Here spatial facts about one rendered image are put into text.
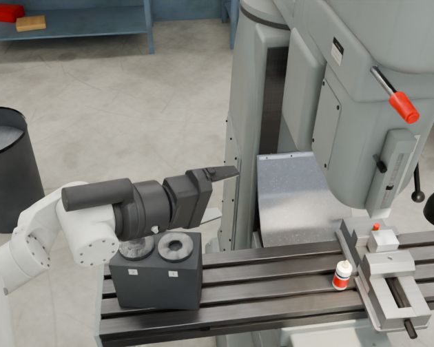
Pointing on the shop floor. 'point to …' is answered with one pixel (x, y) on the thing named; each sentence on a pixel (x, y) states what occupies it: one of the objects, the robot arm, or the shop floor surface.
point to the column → (253, 116)
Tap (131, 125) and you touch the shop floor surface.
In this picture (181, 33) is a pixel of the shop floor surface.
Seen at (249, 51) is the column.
